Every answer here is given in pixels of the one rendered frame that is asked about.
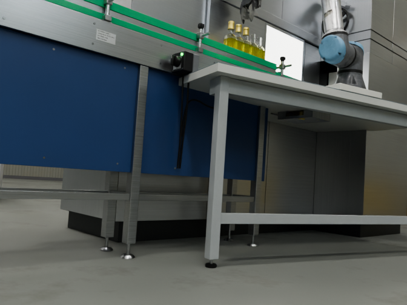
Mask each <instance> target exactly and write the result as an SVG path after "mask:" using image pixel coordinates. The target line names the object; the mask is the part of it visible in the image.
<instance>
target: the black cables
mask: <svg viewBox="0 0 407 305"><path fill-rule="evenodd" d="M189 86H190V83H187V102H186V106H185V110H184V116H183V119H182V115H183V98H184V75H183V76H182V94H181V110H180V137H179V150H178V157H177V168H179V169H181V162H182V151H183V145H184V135H185V127H186V122H187V112H188V104H189V103H190V102H191V101H197V102H200V103H201V104H203V105H205V106H206V107H208V108H212V109H214V107H211V106H208V105H206V104H205V103H203V102H201V101H199V100H197V99H191V100H189V101H188V97H189ZM181 140H182V144H181ZM180 147H181V148H180ZM179 158H180V160H179Z"/></svg>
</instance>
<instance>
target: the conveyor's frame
mask: <svg viewBox="0 0 407 305"><path fill-rule="evenodd" d="M0 27H2V28H6V29H9V30H13V31H17V32H20V33H23V34H27V35H30V36H34V37H37V38H41V39H45V40H48V41H52V42H57V43H59V44H63V45H68V46H70V47H74V48H78V49H81V50H85V51H89V52H92V53H96V54H100V55H103V56H107V57H111V58H114V59H118V60H121V61H125V62H129V63H132V64H136V65H138V66H143V67H147V68H151V69H154V70H158V71H162V72H164V73H169V74H173V75H176V76H180V77H182V75H179V74H175V73H172V65H171V55H173V54H175V53H179V52H182V51H187V52H190V53H193V54H196V55H199V69H198V70H200V69H201V68H204V67H207V66H209V65H211V64H214V63H216V62H222V63H226V64H230V65H234V64H231V63H228V62H225V61H222V60H219V59H216V58H213V57H210V56H207V55H205V54H200V53H197V52H196V51H193V50H189V49H187V48H184V47H180V46H178V45H174V44H172V43H169V42H166V41H163V40H160V39H157V38H154V37H151V36H148V35H145V34H142V33H140V32H137V31H134V30H130V29H128V28H125V27H121V26H119V25H116V24H111V23H109V22H105V21H102V20H101V19H98V18H95V17H92V16H89V15H86V14H83V13H80V12H78V11H74V10H72V9H69V8H66V7H63V6H60V5H57V4H54V3H51V2H48V1H45V0H0ZM236 66H237V65H236Z"/></svg>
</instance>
